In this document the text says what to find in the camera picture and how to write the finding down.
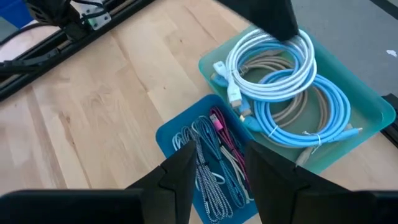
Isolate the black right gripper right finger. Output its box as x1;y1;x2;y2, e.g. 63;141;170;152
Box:
244;140;398;224

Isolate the translucent green plastic bin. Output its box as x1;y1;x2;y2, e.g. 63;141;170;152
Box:
198;24;397;175

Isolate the light blue cable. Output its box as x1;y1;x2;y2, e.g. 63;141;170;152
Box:
238;68;364;149
212;28;318;109

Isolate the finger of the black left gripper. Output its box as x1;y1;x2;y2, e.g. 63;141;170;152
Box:
216;0;300;43

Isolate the navy white braided USB cable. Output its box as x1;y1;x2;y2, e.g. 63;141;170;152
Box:
172;125;234;224

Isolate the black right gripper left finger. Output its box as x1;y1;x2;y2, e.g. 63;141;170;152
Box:
0;141;198;224

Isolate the beige cable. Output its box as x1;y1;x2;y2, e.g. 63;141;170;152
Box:
238;49;354;167

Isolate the white arm base bracket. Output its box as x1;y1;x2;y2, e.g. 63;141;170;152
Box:
72;0;112;31

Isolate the black table frame rail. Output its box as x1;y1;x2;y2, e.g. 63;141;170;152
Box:
379;93;398;149
0;0;155;102

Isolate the red braided USB cable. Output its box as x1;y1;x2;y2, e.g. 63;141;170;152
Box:
208;106;251;187

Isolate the blue floor bin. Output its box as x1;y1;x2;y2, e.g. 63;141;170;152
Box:
0;0;34;29

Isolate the teal braided USB cable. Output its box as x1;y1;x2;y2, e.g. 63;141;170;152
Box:
191;115;248;210

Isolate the blue plastic bin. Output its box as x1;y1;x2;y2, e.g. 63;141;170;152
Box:
155;94;259;224

